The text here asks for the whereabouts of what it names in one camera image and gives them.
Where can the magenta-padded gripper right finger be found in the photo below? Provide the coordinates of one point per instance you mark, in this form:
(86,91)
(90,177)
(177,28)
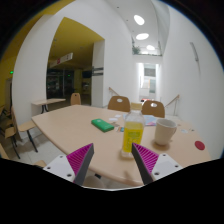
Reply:
(149,160)

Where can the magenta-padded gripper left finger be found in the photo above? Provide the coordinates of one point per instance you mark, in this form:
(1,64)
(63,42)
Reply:
(77,159)

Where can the clear bottle with yellow drink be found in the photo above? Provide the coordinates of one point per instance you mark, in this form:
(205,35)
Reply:
(133,132)

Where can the cream ceramic mug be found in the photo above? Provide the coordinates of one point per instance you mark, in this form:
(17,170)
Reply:
(164,131)

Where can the light blue printed mat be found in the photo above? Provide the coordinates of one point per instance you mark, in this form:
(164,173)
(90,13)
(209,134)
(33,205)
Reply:
(150,120)

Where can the green flat box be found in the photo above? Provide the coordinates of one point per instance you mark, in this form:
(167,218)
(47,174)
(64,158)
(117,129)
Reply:
(102,125)

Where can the wooden chair with round hole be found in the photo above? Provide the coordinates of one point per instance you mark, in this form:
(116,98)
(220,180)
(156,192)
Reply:
(153,110)
(118,104)
(75,99)

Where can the flat round red coaster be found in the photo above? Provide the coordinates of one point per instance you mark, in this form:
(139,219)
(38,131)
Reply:
(199,145)

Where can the wooden chair with metal legs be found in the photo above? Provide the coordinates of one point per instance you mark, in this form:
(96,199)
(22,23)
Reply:
(25,126)

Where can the wooden stair handrail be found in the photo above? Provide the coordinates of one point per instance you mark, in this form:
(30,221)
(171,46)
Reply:
(114,91)
(173,100)

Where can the small wooden side table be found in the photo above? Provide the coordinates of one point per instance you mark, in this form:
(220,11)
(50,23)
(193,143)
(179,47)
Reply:
(46,101)

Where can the white hanging sign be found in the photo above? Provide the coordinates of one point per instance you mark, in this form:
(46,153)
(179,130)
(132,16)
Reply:
(63,58)

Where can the green potted plant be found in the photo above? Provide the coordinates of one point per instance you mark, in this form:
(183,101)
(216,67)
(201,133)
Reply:
(136,50)

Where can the oval ceiling lights group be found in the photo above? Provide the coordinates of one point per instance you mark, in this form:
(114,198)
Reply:
(139,20)

